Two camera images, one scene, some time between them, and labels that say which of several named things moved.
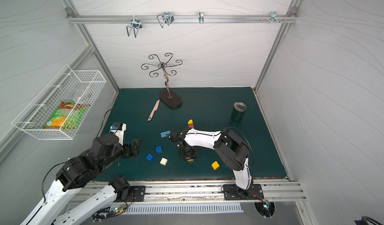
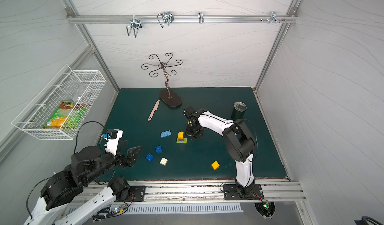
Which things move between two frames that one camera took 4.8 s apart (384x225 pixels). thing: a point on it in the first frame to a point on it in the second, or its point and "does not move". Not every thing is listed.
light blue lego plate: x=163 y=134 does not move
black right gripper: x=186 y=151 to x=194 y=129
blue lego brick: x=150 y=157 does not move
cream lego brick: x=163 y=161 does not move
